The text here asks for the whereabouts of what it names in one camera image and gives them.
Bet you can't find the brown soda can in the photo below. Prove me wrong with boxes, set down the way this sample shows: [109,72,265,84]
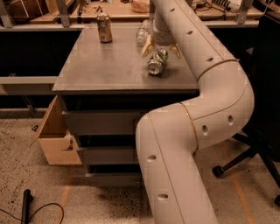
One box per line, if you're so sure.
[96,12,113,43]

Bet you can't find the black cylindrical tool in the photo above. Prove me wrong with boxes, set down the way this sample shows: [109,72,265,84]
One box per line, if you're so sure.
[21,189,33,224]

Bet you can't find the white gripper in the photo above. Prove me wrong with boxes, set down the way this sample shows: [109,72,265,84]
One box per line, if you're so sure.
[141,25,181,60]

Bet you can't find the black floor cable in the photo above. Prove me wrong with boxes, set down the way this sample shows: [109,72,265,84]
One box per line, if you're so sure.
[0,202,65,224]

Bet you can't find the middle grey drawer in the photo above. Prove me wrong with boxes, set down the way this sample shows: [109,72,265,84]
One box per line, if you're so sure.
[77,146,138,165]

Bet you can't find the green soda can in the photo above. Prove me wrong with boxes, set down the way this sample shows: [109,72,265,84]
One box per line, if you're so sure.
[147,47,169,75]

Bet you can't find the black office chair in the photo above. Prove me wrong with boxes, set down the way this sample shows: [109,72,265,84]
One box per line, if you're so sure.
[212,12,280,207]

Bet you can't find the top grey drawer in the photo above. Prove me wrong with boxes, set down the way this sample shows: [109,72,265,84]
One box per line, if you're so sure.
[62,110,144,136]

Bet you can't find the wooden box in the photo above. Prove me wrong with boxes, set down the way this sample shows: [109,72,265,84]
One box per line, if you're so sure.
[31,96,81,165]

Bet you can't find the wooden workbench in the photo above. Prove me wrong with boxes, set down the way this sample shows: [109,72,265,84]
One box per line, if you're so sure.
[0,0,279,28]

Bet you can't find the bottom grey drawer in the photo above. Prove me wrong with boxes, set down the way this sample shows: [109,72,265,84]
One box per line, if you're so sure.
[86,172,141,186]

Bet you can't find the clear plastic water bottle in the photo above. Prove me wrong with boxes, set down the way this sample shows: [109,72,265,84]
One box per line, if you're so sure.
[136,19,152,46]

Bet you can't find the grey drawer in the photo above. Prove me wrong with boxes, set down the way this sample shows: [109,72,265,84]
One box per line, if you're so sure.
[77,146,138,165]
[62,110,144,136]
[86,172,141,186]

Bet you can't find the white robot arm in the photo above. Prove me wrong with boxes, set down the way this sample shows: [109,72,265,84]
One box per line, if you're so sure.
[136,0,255,224]

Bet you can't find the grey drawer cabinet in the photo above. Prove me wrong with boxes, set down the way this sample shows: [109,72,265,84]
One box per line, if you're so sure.
[52,24,199,175]

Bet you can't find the black cable on bench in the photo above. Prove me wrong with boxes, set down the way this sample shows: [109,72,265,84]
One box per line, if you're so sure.
[192,0,227,22]

